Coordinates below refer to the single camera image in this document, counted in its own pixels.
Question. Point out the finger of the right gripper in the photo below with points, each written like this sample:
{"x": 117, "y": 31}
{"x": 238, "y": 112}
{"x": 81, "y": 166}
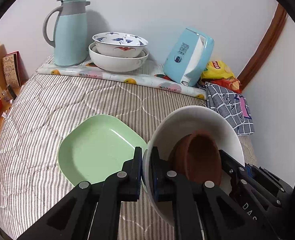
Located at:
{"x": 268, "y": 180}
{"x": 241, "y": 180}

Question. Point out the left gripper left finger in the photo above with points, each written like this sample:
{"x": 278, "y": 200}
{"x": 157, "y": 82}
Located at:
{"x": 91, "y": 211}

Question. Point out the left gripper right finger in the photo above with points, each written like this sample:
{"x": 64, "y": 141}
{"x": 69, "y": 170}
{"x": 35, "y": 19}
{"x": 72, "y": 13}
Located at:
{"x": 203, "y": 211}

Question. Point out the brown small bowl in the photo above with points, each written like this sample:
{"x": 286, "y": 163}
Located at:
{"x": 202, "y": 161}
{"x": 177, "y": 156}

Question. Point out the green square plate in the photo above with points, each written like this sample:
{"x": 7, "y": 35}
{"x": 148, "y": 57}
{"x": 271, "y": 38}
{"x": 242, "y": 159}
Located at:
{"x": 97, "y": 148}

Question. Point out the white floral bowl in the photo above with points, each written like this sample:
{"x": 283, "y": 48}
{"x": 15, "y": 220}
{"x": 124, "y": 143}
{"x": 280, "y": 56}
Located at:
{"x": 175, "y": 126}

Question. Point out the striped quilted table cover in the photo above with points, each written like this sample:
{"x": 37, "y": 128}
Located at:
{"x": 47, "y": 109}

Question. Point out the grey checkered folded cloth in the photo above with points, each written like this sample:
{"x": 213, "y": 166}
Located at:
{"x": 231, "y": 106}

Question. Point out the red chips bag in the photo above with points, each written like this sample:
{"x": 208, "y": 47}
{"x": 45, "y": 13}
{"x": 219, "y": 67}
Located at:
{"x": 232, "y": 84}

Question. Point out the yellow chips bag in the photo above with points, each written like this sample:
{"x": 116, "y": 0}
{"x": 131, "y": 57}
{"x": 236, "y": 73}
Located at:
{"x": 216, "y": 70}

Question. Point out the light blue electric kettle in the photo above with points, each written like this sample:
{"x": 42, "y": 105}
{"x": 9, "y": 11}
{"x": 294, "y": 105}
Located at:
{"x": 189, "y": 57}

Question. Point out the wooden side table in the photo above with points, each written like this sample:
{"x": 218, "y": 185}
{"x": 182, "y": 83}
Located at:
{"x": 7, "y": 102}

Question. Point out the fruit print plastic sheet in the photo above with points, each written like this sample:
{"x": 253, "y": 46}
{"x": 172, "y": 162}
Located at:
{"x": 149, "y": 74}

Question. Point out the large white ceramic bowl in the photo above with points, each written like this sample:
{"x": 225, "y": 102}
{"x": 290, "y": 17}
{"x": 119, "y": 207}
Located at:
{"x": 116, "y": 64}

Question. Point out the patterned notebook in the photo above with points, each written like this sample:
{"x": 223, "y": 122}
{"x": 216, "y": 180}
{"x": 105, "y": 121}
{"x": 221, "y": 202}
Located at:
{"x": 11, "y": 69}

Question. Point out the blue patterned ceramic bowl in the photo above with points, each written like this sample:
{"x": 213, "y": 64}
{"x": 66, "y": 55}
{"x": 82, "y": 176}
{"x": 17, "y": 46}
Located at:
{"x": 117, "y": 44}

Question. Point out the light blue thermos jug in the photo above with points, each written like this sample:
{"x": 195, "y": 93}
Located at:
{"x": 70, "y": 32}

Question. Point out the brown wooden door frame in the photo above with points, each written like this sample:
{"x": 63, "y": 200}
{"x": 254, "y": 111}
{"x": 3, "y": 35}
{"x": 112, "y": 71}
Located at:
{"x": 265, "y": 47}

